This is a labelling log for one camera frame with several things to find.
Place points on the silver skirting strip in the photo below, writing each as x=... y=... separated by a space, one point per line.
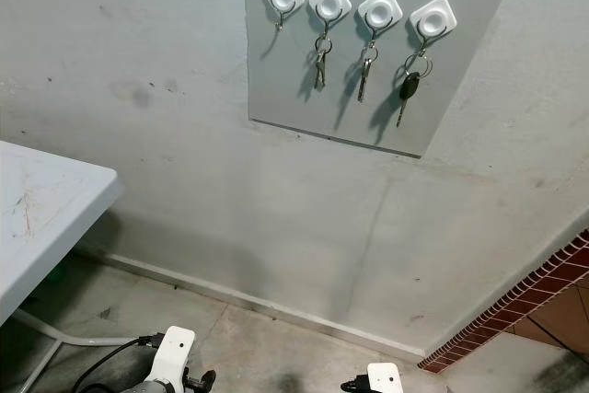
x=239 y=296

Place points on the white metal table leg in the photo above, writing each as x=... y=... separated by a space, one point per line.
x=74 y=340

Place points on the white plastic table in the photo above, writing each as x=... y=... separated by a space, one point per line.
x=46 y=209

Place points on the red brick step edge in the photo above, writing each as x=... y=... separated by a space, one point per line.
x=497 y=312

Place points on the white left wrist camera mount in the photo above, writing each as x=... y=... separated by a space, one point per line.
x=175 y=352

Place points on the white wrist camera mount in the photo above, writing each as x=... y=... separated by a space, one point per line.
x=175 y=352
x=385 y=379

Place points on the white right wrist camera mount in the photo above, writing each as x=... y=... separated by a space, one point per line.
x=385 y=379

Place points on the grey metal wall board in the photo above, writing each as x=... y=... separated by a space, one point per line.
x=271 y=80

